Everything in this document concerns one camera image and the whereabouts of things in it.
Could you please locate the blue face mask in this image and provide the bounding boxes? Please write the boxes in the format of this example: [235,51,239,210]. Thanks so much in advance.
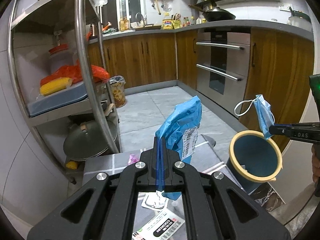
[234,94,276,140]

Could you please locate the white black medicine box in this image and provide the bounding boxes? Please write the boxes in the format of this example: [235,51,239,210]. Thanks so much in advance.
[132,209,185,240]

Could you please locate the pink snack wrapper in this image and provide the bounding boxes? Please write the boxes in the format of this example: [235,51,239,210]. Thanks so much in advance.
[127,154,139,165]

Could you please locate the blue plastic bag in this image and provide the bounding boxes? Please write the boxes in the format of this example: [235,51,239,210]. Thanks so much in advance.
[154,95,203,201]

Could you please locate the person right hand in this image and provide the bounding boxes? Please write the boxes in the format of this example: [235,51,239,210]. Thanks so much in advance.
[311,145,320,183]

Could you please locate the wooden base cabinets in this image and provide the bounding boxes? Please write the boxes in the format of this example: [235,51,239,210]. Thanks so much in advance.
[88,28,314,124]

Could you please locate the grey checked floor mat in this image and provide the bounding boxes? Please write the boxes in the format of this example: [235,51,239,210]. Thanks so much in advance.
[82,134,286,240]

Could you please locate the blue bin with yellow rim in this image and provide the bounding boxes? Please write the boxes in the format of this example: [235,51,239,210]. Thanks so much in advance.
[226,130,283,194]

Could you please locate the small yellow object under shelf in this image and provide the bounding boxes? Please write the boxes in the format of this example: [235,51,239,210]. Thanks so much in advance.
[66,160,79,170]

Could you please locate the grey pot lid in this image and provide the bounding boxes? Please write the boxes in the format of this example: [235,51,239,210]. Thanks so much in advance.
[63,120,114,161]

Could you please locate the stainless built-in oven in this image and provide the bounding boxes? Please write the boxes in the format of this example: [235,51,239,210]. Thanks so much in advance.
[195,28,251,115]

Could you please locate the black wok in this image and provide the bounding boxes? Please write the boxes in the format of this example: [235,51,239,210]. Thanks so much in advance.
[189,5,236,22]

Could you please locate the grey blue tray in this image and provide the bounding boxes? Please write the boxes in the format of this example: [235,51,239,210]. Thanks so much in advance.
[27,81,87,117]

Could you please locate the orange plastic bag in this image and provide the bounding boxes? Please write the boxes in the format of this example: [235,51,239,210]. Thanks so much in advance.
[40,61,110,86]

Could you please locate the yellow corn cob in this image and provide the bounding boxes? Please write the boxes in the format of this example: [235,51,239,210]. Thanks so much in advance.
[40,77,72,96]

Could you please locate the yellow snack bag on counter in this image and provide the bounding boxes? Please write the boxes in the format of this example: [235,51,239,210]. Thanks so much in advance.
[162,19,182,30]

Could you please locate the jar with orange lid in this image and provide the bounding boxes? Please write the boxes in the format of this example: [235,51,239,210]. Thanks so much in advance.
[48,44,73,74]

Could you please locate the stainless steel shelf rack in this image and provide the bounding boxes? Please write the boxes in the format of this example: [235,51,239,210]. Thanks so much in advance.
[8,0,121,181]

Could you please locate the sink faucet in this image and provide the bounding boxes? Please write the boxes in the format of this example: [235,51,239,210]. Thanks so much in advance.
[135,12,146,27]

